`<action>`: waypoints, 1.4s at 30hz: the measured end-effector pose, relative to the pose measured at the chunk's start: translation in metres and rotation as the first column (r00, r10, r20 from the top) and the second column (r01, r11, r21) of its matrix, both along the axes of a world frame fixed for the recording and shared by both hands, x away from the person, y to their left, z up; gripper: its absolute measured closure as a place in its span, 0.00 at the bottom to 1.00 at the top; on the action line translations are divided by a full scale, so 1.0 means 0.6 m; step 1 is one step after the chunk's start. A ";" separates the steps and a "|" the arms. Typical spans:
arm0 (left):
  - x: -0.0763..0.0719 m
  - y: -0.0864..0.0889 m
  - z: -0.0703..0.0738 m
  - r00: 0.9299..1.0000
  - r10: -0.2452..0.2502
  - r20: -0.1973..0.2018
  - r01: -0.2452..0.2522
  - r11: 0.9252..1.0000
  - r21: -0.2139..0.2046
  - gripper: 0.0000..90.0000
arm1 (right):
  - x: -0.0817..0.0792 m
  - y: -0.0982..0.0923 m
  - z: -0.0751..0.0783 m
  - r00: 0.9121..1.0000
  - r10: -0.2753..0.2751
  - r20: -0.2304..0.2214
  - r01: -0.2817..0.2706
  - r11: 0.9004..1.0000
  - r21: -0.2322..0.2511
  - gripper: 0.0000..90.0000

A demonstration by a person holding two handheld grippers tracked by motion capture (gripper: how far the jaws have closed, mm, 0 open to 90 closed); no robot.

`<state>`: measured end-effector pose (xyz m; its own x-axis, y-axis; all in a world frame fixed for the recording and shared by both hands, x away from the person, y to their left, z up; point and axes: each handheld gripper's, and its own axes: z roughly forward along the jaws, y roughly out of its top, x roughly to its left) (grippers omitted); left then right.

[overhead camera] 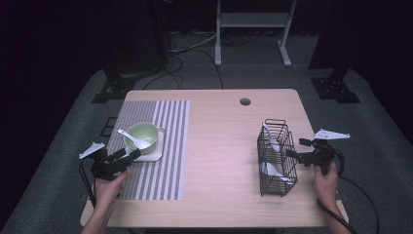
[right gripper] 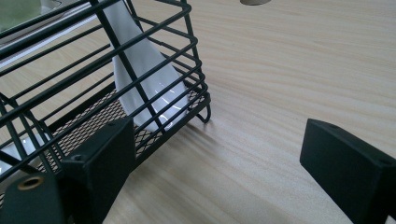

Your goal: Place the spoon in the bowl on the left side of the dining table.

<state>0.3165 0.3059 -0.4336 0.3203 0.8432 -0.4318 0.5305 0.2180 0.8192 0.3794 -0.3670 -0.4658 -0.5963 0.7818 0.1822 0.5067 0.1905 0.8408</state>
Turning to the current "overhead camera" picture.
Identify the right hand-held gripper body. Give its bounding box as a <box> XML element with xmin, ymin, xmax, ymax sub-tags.
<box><xmin>295</xmin><ymin>129</ymin><xmax>351</xmax><ymax>175</ymax></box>

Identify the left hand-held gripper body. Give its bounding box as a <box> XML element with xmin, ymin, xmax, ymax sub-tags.
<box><xmin>79</xmin><ymin>141</ymin><xmax>132</xmax><ymax>181</ymax></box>

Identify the white square plate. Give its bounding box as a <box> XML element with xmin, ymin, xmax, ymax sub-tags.
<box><xmin>131</xmin><ymin>126</ymin><xmax>166</xmax><ymax>163</ymax></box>

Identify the green bowl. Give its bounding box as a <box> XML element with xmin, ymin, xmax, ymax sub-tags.
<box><xmin>123</xmin><ymin>122</ymin><xmax>160</xmax><ymax>155</ymax></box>

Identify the black wire basket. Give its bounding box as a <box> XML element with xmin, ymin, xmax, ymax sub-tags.
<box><xmin>256</xmin><ymin>118</ymin><xmax>299</xmax><ymax>197</ymax></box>

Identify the person's left hand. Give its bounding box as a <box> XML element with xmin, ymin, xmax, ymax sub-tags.
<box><xmin>94</xmin><ymin>167</ymin><xmax>134</xmax><ymax>209</ymax></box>

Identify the person's right hand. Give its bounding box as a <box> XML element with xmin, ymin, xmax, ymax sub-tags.
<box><xmin>314</xmin><ymin>161</ymin><xmax>340</xmax><ymax>208</ymax></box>

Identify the striped woven placemat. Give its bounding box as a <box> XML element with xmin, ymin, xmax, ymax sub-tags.
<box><xmin>106</xmin><ymin>99</ymin><xmax>191</xmax><ymax>201</ymax></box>

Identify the black stand base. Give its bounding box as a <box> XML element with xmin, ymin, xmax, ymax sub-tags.
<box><xmin>92</xmin><ymin>64</ymin><xmax>138</xmax><ymax>104</ymax></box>
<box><xmin>310</xmin><ymin>66</ymin><xmax>361</xmax><ymax>104</ymax></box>

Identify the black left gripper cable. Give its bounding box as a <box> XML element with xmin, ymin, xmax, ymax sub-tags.
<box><xmin>79</xmin><ymin>158</ymin><xmax>97</xmax><ymax>209</ymax></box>

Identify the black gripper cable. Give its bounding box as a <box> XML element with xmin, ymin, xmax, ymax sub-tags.
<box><xmin>316</xmin><ymin>147</ymin><xmax>381</xmax><ymax>234</ymax></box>
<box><xmin>79</xmin><ymin>158</ymin><xmax>97</xmax><ymax>209</ymax></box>

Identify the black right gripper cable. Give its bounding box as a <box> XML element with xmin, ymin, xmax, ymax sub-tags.
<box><xmin>316</xmin><ymin>147</ymin><xmax>381</xmax><ymax>234</ymax></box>

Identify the black floor cable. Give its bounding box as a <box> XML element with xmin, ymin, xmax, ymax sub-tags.
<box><xmin>142</xmin><ymin>48</ymin><xmax>225</xmax><ymax>91</ymax></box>

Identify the grey floor cable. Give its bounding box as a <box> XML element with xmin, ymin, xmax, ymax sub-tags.
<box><xmin>169</xmin><ymin>32</ymin><xmax>218</xmax><ymax>55</ymax></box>

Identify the white metal stand frame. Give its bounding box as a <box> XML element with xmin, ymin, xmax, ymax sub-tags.
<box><xmin>213</xmin><ymin>0</ymin><xmax>298</xmax><ymax>68</ymax></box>

